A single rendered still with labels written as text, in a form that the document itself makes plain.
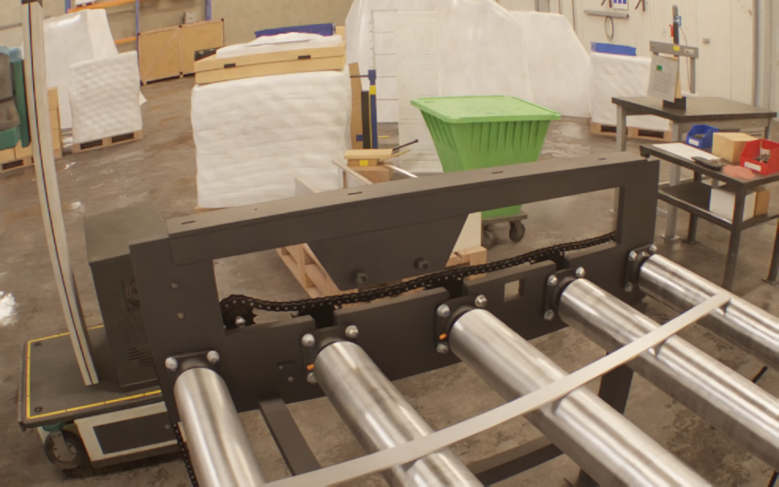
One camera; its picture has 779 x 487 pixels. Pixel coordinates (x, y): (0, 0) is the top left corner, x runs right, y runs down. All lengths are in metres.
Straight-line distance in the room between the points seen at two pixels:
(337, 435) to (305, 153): 2.58
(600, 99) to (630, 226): 6.32
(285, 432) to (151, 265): 0.41
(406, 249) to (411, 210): 0.08
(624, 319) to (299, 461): 0.73
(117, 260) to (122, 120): 7.17
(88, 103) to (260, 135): 5.01
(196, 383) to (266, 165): 3.59
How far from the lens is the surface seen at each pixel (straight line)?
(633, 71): 7.96
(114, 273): 2.11
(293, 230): 1.21
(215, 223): 1.18
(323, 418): 2.58
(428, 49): 4.95
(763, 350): 1.45
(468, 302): 1.42
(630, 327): 1.35
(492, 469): 1.80
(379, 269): 1.31
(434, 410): 2.60
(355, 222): 1.24
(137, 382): 2.30
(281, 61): 4.56
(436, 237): 1.34
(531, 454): 1.86
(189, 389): 1.16
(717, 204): 3.64
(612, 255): 1.69
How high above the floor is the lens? 1.54
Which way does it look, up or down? 20 degrees down
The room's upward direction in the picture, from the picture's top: 2 degrees counter-clockwise
